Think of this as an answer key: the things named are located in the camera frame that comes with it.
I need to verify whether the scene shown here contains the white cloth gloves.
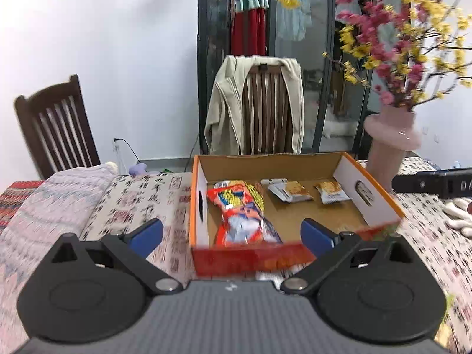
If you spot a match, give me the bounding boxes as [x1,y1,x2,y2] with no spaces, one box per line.
[442,197,472,239]

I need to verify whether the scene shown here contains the calligraphy print tablecloth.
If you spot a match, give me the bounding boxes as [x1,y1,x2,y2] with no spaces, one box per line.
[82,169,471,353]

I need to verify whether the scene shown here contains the small biscuit packet right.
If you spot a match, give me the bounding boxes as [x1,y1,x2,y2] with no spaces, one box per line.
[314,181,350,205]

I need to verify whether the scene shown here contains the small biscuit packet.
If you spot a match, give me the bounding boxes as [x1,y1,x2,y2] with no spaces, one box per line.
[267,181,313,204]
[314,181,350,205]

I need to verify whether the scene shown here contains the small biscuit packet left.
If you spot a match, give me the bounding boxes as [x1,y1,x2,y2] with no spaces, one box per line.
[267,181,313,204]

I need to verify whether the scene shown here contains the pink glass vase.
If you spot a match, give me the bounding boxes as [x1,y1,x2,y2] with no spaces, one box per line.
[364,106,421,192]

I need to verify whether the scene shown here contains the pink patterned blanket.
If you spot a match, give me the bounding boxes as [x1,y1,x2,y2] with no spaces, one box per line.
[1,162,118,353]

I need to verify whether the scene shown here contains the orange cardboard snack box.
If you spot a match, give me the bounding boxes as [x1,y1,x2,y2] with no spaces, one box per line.
[189,152,405,277]

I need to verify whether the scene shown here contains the red orange snack bag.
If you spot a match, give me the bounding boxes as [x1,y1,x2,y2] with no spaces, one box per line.
[207,180,282,247]

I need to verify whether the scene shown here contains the wooden chair with jacket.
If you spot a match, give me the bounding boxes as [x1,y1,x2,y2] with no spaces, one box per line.
[241,63,293,155]

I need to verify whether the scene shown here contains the dark wooden chair left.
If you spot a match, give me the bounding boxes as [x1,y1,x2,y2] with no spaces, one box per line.
[14,74,101,179]

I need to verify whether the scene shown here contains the beige jacket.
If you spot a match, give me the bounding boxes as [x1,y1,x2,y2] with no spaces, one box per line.
[204,55,304,155]

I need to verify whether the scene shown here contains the pink and yellow flower branches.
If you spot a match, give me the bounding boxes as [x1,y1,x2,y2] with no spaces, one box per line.
[322,0,471,111]

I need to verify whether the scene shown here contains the black framed glass door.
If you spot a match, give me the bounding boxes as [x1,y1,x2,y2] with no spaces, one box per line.
[198,0,379,158]

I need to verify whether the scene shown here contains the red blue hanging garment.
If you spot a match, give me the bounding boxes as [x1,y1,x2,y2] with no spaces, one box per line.
[230,0,270,56]

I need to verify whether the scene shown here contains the black power cable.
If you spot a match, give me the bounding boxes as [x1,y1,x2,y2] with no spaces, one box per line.
[113,137,143,165]

